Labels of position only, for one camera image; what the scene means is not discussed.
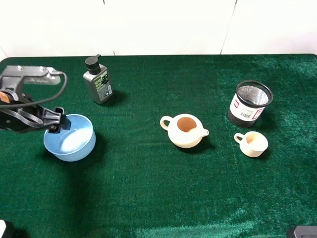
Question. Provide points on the cream ceramic teapot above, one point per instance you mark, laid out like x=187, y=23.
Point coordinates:
x=184, y=130

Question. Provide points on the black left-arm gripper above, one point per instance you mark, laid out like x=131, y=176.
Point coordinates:
x=24, y=119

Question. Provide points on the dark green felt mat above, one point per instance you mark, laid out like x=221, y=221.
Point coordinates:
x=137, y=184

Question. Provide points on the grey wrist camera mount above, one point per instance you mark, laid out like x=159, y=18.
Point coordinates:
x=14, y=77

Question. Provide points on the black white object bottom left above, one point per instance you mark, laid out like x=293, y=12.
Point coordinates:
x=7, y=229

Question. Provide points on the cream ceramic cup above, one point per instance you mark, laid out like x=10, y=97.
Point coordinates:
x=252, y=144

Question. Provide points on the light blue plastic bowl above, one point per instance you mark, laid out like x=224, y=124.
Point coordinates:
x=72, y=144

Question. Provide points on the grey pump bottle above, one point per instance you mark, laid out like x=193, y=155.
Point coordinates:
x=97, y=80

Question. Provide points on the black mesh pen holder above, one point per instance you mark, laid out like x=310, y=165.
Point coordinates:
x=249, y=101

